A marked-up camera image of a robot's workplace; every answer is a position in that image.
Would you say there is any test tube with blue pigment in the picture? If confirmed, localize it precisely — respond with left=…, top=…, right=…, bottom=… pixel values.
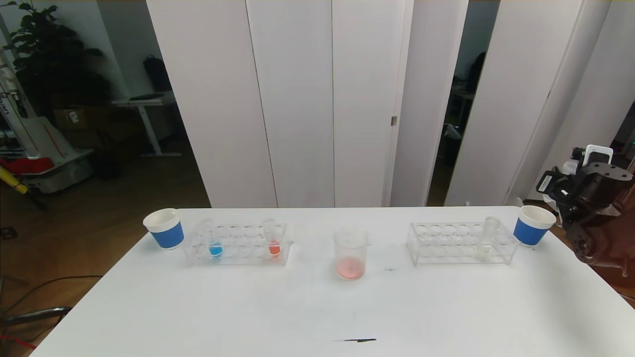
left=200, top=220, right=225, bottom=260

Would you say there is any test tube with red pigment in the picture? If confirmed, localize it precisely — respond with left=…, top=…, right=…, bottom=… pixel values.
left=263, top=219, right=283, bottom=259

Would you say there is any clear plastic beaker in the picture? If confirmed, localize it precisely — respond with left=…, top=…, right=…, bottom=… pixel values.
left=333, top=227, right=372, bottom=281

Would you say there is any clear acrylic test tube rack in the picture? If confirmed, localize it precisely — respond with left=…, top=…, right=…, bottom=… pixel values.
left=406, top=222, right=519, bottom=266
left=183, top=222, right=294, bottom=267

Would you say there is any test tube with pale yellow pigment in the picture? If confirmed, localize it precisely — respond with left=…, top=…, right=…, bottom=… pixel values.
left=475, top=217, right=501, bottom=261

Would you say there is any narrow white partition panel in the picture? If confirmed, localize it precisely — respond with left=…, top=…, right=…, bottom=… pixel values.
left=389, top=0, right=469, bottom=208

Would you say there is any blue white paper cup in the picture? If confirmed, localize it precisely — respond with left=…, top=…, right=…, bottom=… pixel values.
left=513, top=205, right=557, bottom=247
left=143, top=208, right=185, bottom=250

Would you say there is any white office desk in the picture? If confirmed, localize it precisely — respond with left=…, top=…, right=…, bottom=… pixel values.
left=112, top=93, right=182, bottom=158

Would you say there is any black backpack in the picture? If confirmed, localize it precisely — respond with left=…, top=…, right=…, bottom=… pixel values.
left=143, top=56, right=174, bottom=94

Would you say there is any cardboard box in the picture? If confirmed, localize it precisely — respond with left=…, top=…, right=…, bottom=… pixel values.
left=54, top=108, right=101, bottom=131

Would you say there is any white machine with base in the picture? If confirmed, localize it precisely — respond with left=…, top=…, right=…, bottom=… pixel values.
left=0, top=47, right=95, bottom=194

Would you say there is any dark green potted plant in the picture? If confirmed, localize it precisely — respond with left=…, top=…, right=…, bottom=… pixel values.
left=2, top=0, right=113, bottom=124

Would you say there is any metal chair leg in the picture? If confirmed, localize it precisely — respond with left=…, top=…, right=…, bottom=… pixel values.
left=0, top=307, right=73, bottom=326

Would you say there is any reddish brown stand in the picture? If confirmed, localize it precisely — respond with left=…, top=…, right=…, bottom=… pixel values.
left=573, top=154, right=635, bottom=301

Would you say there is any black floor cable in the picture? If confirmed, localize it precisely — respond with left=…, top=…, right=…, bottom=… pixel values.
left=0, top=276, right=103, bottom=318

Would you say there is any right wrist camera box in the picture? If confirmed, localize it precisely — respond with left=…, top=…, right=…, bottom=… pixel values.
left=581, top=145, right=614, bottom=168

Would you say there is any yellow handled tool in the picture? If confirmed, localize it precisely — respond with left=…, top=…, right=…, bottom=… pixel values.
left=0, top=165, right=29, bottom=195

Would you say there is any red floor cable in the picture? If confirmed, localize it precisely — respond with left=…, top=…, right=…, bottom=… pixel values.
left=0, top=334, right=38, bottom=351

